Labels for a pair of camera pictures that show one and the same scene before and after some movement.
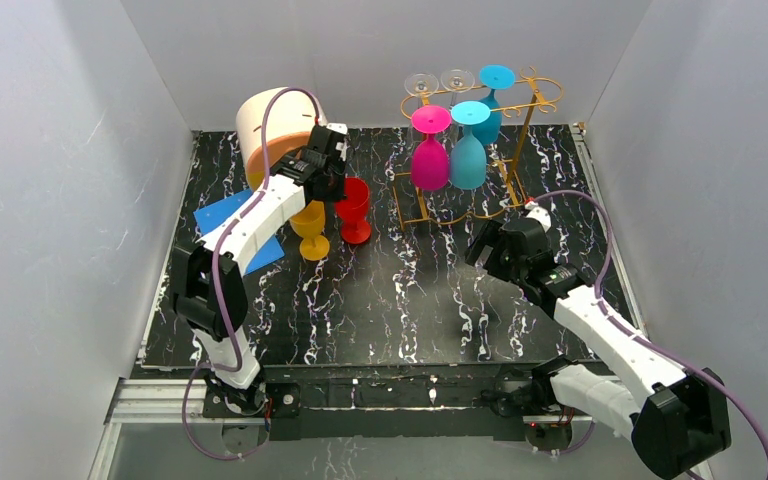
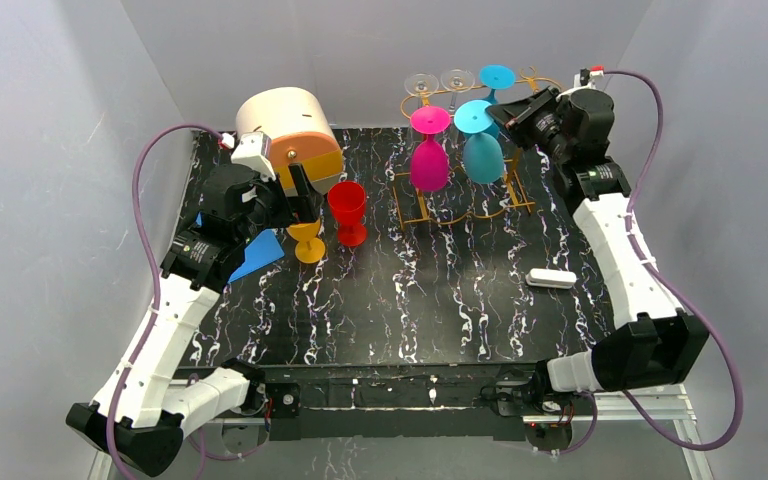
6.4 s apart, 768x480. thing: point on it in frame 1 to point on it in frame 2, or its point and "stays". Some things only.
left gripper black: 330,178 to 285,201
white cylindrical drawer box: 291,115 stays
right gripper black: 492,249 to 526,118
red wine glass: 356,230 stays
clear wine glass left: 421,85 stays
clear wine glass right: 456,80 stays
